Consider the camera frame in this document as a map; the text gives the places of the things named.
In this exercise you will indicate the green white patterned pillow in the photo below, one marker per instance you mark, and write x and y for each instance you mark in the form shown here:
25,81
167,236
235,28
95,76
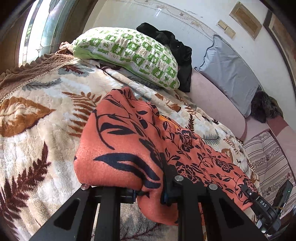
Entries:
138,53

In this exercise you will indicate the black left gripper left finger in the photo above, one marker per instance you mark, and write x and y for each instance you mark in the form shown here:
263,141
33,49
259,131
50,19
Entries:
88,208

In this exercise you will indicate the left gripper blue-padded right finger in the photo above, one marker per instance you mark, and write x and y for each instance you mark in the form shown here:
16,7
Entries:
205,211

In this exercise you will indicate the leaf pattern quilted blanket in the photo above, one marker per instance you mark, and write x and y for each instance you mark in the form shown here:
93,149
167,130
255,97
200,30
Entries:
44,108

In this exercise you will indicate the black crumpled garment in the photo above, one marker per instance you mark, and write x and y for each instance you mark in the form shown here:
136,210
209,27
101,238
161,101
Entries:
181,53

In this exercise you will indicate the leaded glass window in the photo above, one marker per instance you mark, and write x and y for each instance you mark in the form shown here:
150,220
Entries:
40,30

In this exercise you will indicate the wooden framed wall panel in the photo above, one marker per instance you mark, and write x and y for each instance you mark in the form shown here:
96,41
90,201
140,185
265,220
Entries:
246,19

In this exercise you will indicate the pink padded headboard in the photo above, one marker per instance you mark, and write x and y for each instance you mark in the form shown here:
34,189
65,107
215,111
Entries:
208,97

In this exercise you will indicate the beige wall switch plate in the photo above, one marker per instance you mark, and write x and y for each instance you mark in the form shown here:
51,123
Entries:
222,24

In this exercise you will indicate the dark furry cushion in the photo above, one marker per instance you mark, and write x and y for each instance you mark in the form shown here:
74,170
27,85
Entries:
264,107

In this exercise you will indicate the striped bed sheet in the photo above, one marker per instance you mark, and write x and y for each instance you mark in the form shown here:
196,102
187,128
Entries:
272,167

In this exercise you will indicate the grey pillow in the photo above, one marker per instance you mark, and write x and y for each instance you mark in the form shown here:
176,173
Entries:
223,66

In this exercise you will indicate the orange black floral garment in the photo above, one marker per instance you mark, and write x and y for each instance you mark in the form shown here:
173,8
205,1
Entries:
125,143

